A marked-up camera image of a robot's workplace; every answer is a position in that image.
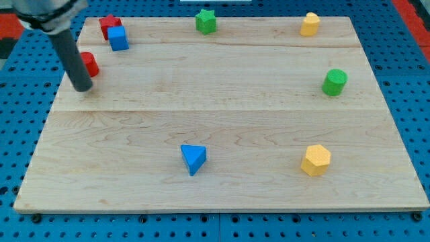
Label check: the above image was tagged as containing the yellow heart block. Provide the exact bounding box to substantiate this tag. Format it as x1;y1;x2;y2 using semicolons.
300;12;320;37

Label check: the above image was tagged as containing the red star block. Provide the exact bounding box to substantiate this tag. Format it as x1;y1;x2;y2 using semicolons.
99;14;122;40

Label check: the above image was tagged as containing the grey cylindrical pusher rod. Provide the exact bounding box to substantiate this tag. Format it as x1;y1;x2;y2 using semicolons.
48;30;93;92

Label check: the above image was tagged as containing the blue triangle block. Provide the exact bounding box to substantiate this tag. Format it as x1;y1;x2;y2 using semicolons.
180;145;207;176

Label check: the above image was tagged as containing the yellow hexagon block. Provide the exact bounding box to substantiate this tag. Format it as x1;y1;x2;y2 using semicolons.
300;145;331;177

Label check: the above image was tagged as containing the green star block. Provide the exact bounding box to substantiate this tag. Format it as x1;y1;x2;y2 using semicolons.
195;9;217;35

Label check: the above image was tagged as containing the red cylinder block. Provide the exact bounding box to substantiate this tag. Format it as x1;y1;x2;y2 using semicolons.
80;51;99;77

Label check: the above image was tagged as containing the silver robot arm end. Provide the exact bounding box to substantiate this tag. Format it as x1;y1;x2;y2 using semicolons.
11;0;88;35

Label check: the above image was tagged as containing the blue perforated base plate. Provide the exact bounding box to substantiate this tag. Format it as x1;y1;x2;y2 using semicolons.
1;1;429;241

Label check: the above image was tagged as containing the blue cube block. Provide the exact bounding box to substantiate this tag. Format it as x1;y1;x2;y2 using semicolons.
107;26;129;51

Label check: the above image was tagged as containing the green cylinder block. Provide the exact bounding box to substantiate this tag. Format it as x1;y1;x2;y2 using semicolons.
322;69;348;96

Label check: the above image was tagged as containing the light wooden board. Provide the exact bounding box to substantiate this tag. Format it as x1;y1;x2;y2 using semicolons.
14;17;429;214

